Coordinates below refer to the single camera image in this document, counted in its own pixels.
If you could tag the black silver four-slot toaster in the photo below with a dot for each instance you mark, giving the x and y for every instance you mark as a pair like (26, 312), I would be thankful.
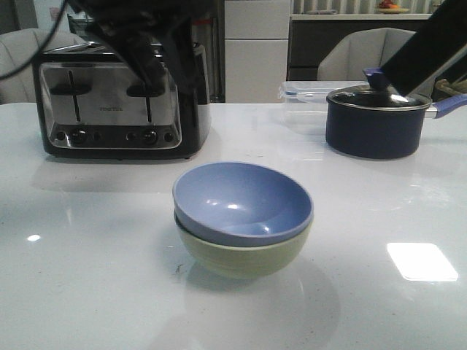
(91, 105)

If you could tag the white refrigerator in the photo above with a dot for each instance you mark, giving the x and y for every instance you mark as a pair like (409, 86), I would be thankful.
(256, 44)

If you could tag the glass pot lid blue knob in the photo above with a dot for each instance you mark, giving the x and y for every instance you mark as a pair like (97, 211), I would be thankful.
(377, 94)

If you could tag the blue saucepan with handle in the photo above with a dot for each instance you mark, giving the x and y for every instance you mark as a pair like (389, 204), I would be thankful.
(380, 125)

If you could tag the brown cushion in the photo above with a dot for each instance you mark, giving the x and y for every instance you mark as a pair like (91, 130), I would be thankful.
(445, 89)

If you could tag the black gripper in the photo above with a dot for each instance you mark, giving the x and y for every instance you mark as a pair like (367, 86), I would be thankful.
(128, 32)

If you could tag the dark kitchen counter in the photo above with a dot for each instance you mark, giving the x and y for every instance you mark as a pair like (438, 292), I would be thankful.
(313, 37)

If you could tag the blue bowl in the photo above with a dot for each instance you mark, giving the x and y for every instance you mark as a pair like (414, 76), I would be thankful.
(241, 204)

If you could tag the fruit plate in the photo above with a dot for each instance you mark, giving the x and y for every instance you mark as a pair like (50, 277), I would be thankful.
(389, 7)

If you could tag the clear plastic food container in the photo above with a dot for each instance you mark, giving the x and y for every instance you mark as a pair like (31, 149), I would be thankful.
(304, 104)

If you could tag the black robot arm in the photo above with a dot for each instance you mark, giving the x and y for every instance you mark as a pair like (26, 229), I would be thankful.
(437, 49)
(199, 9)

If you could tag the green bowl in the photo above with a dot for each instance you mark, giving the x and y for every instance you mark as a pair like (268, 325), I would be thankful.
(237, 262)

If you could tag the beige chair right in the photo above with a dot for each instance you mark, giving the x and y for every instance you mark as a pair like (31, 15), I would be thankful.
(359, 50)

